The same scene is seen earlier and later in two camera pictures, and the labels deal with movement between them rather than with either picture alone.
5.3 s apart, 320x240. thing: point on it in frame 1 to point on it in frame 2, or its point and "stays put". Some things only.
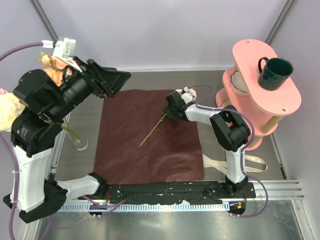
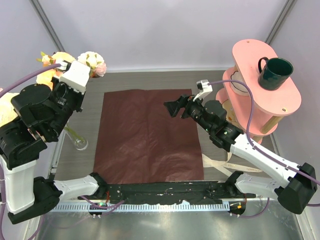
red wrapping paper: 138,143 stays put
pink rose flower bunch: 168,113 to 95,62
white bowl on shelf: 238,85 stays put
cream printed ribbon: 208,162 stays put
